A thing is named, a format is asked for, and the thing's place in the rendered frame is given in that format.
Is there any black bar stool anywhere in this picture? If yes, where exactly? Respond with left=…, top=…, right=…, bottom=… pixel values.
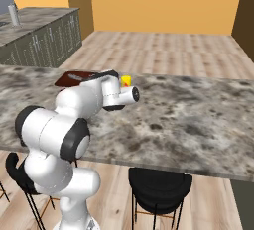
left=5, top=152, right=58, bottom=230
left=0, top=180, right=11, bottom=204
left=127, top=167, right=193, bottom=230

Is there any yellow drink carton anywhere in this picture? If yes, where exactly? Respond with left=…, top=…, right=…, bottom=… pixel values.
left=120, top=74, right=133, bottom=88

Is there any dark green cupboard run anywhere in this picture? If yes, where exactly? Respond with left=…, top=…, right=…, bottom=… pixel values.
left=0, top=7, right=83, bottom=69

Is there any dark green counter side panel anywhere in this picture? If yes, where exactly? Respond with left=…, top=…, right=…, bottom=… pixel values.
left=229, top=178, right=254, bottom=230

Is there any dark red-brown tray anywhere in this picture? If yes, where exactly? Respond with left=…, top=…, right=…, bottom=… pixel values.
left=54, top=70, right=101, bottom=88

